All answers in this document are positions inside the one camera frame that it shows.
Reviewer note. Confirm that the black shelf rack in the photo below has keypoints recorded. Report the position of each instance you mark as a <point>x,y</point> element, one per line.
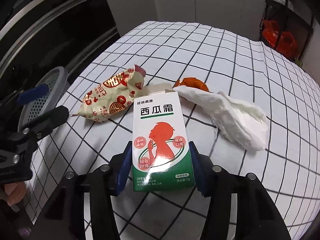
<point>306,30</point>

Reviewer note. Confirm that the orange peel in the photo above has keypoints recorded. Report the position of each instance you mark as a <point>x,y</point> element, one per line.
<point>192,83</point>

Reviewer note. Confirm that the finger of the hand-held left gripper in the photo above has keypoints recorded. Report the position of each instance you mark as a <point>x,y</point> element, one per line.
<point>32,94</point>
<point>50,118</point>

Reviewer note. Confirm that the cream red-print snack wrapper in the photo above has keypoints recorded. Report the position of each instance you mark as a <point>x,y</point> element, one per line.
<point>107,97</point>

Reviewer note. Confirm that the black glass integrated stove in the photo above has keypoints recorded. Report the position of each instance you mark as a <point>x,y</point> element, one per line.
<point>50,30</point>

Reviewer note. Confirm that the red plastic bag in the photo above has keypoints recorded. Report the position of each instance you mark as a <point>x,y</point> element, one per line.
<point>270,33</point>
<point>287,43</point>

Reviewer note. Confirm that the white green medicine box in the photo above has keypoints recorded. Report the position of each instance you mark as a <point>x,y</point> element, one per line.
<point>160,120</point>

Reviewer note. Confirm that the white black-grid tablecloth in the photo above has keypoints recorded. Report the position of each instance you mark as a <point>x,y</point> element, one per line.
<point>225,67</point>

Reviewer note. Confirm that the grey kitchen cabinets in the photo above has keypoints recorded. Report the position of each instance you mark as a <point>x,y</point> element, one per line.
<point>187,2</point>

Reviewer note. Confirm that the grey perforated waste basket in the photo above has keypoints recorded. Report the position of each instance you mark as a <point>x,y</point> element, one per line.
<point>35,113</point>

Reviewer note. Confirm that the white tissue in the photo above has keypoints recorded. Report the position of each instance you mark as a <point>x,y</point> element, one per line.
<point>237,120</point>

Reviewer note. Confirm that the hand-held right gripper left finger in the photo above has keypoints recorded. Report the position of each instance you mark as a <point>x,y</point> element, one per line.
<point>125,165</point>

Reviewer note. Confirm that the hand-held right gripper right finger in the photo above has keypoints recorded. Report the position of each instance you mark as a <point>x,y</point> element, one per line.
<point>197,170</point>

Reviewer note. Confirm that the person's left hand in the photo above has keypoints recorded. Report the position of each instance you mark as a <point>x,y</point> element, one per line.
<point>15,192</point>

